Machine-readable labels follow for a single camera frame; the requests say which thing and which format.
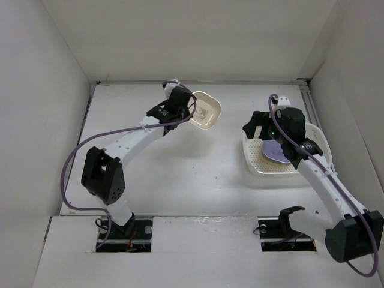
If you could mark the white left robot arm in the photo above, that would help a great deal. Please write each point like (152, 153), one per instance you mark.
(103, 171)

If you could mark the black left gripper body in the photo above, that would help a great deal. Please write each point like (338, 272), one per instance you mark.
(184, 113)

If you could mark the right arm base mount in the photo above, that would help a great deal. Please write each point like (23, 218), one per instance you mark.
(276, 234)

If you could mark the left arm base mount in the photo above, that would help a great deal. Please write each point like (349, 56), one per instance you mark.
(137, 239)

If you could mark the aluminium rail right side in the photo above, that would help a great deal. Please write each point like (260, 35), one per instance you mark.
(314, 119)

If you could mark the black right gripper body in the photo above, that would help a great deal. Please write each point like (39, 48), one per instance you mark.
(268, 132)

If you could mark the large purple panda plate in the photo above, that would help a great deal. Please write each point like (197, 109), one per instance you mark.
(272, 150)

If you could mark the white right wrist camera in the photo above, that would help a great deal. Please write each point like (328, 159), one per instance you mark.
(282, 102)

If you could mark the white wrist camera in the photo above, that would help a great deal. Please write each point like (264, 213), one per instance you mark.
(282, 102)
(169, 85)

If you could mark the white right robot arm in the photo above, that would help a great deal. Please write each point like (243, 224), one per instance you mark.
(353, 231)

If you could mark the cream panda plate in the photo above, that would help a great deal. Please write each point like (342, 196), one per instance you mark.
(207, 112)

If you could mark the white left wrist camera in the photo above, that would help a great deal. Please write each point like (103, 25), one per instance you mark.
(169, 85)

